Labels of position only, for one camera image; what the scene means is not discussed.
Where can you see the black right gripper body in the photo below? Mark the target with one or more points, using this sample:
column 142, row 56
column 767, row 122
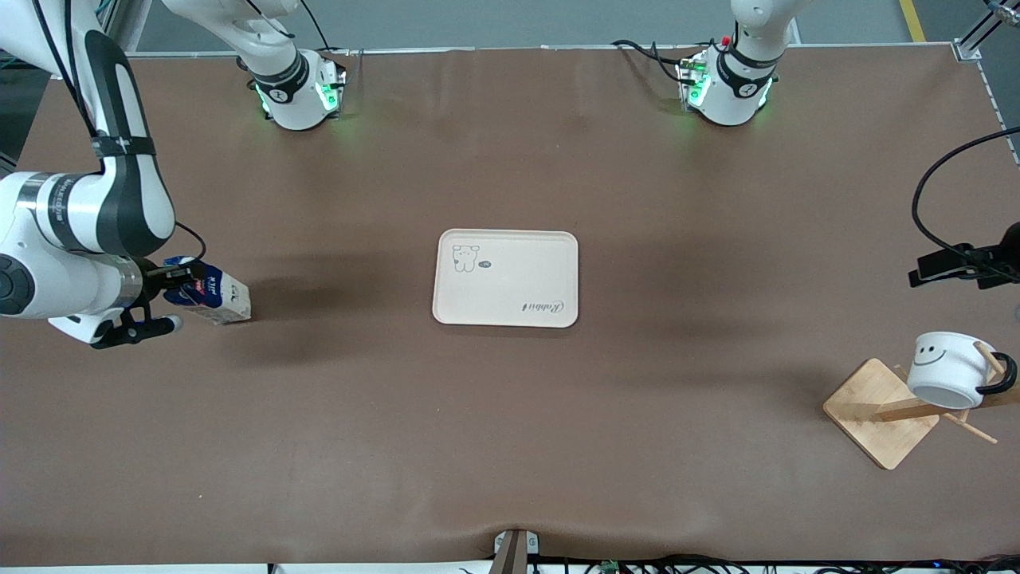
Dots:
column 153, row 279

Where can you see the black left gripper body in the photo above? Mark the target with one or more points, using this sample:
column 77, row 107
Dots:
column 1006, row 263

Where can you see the blue white milk carton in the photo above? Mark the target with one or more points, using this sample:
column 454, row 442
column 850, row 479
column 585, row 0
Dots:
column 227, row 303

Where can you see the wooden cup rack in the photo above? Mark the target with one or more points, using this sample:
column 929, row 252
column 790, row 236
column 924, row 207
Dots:
column 876, row 414

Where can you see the cream rabbit print tray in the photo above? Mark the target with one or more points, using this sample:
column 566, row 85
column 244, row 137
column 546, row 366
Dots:
column 510, row 279

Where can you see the brown table cover mat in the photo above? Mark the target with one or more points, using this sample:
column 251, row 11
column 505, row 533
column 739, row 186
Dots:
column 510, row 438

